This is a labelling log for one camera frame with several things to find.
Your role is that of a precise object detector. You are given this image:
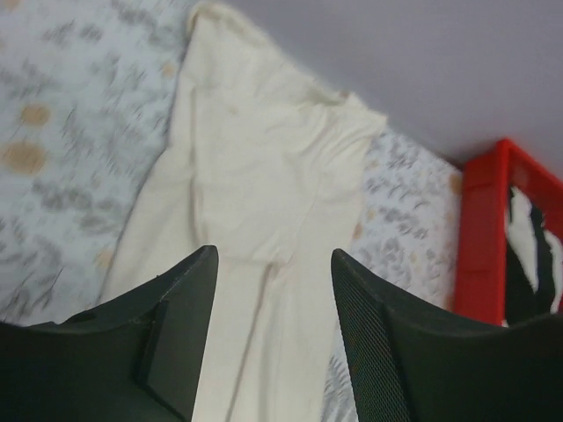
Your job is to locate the red plastic bin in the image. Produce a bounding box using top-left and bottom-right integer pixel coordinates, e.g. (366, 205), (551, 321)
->
(452, 138), (562, 325)

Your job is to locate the floral table mat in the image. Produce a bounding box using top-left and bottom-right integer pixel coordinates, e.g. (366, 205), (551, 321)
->
(0, 0), (465, 422)

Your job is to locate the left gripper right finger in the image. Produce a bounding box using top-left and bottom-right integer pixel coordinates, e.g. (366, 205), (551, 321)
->
(331, 250), (562, 421)

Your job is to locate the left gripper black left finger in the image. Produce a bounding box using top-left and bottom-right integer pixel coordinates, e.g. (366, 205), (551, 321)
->
(1, 246), (219, 421)

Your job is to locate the cream white t-shirt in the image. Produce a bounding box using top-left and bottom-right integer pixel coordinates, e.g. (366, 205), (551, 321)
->
(103, 2), (385, 421)

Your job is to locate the black white striped shirt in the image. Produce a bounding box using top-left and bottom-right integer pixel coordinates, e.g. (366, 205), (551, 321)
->
(502, 186), (562, 326)

